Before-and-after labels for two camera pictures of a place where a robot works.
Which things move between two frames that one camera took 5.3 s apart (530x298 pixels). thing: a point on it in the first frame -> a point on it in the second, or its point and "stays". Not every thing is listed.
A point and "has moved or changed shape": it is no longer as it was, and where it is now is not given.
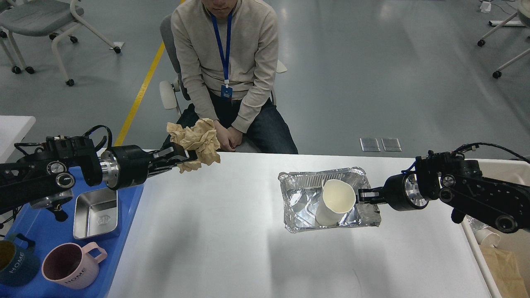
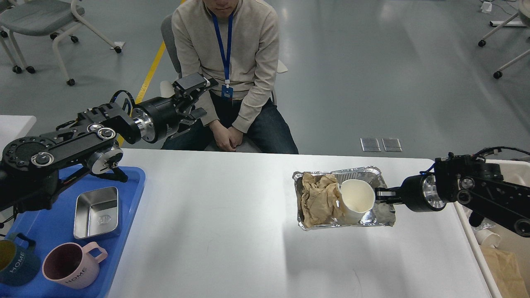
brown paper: [201, 138] -> [321, 200]
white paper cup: [337, 198] has moved or changed shape
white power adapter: [485, 7] stays
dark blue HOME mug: [19, 263] stays
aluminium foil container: [301, 190] has moved or changed shape
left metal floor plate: [369, 145] stays
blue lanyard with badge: [226, 91] stays
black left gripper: [124, 166] -> [158, 118]
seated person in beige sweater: [227, 53] stays
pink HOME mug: [72, 266] stays
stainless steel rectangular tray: [96, 211] stays
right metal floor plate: [391, 144] stays
